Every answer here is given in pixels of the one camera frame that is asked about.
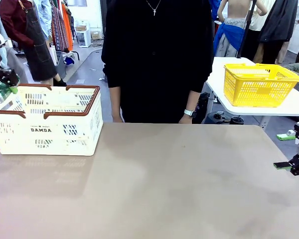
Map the person's left forearm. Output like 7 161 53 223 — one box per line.
186 90 201 112

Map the person's right forearm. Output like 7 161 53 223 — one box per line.
109 86 122 116

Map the yellow plastic shopping basket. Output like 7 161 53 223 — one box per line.
223 63 299 108

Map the cream shopping basket brown rim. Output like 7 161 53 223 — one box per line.
0 84 104 157

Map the light blue fuzzy garment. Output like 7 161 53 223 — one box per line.
0 2 13 75

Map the mannequin with dark apron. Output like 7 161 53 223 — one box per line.
0 0 67 87

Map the grey bin with blue cloth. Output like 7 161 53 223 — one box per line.
56 51 80 78

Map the patterned hanging garment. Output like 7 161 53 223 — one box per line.
49 0 70 52

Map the white side table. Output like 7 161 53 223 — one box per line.
205 56 299 130

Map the orange hanging garment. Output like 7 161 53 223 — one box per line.
61 2 74 51

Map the white cabinet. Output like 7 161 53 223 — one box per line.
76 19 92 48

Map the black backpack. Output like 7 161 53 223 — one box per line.
195 92 210 124

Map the black tripod pole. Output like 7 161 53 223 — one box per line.
236 0 257 59

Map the bare mannequin with blue skirt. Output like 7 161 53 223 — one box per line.
213 0 269 58

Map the mannequin in black coat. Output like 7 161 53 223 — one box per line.
259 0 299 65

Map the person in black sweater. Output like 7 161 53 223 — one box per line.
101 0 214 124

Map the silver cross necklace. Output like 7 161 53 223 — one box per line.
146 0 162 16

